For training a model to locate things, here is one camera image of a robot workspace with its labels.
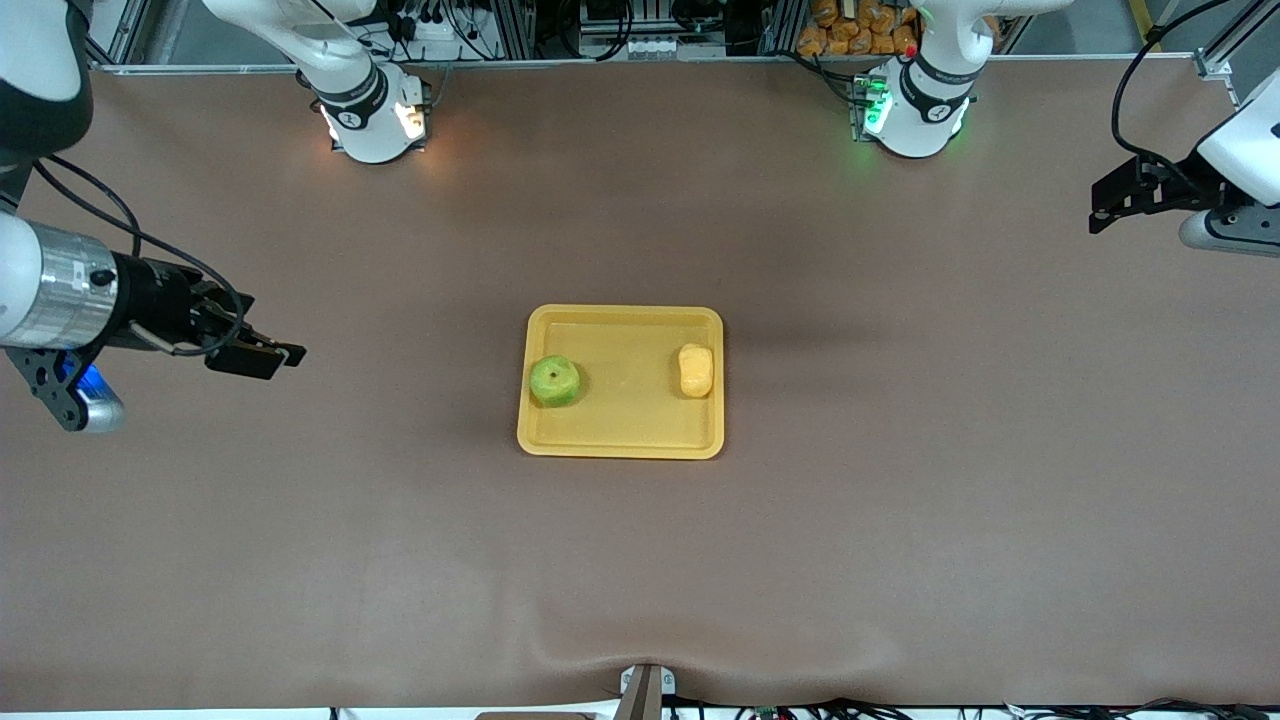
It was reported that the yellow potato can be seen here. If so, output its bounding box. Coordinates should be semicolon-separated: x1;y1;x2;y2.
678;343;715;400

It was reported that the green apple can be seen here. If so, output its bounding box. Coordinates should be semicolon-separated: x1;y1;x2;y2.
529;355;582;409

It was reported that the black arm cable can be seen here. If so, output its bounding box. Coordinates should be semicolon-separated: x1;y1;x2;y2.
1111;0;1233;196
28;153;249;358

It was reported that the yellow plastic tray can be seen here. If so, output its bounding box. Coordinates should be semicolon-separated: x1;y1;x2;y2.
516;305;726;461

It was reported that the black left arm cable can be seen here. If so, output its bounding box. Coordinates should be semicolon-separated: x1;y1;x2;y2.
1111;0;1233;196

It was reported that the brown table mat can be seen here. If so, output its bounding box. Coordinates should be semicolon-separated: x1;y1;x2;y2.
0;55;1280;713

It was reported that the aluminium frame rail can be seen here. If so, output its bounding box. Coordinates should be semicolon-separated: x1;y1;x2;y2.
88;54;1231;77

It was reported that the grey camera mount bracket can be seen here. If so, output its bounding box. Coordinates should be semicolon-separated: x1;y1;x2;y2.
617;663;677;720

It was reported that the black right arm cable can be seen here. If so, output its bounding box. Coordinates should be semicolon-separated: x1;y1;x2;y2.
28;153;249;358

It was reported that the pile of orange toys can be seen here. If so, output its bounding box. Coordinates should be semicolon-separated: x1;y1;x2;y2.
797;0;921;58

